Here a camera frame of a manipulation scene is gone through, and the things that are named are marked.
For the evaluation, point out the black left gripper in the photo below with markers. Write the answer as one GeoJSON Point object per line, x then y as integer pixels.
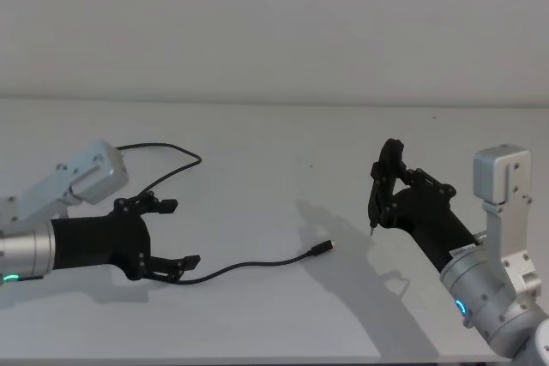
{"type": "Point", "coordinates": [98, 241]}

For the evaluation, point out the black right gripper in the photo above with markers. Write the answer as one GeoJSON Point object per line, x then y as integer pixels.
{"type": "Point", "coordinates": [429, 233]}

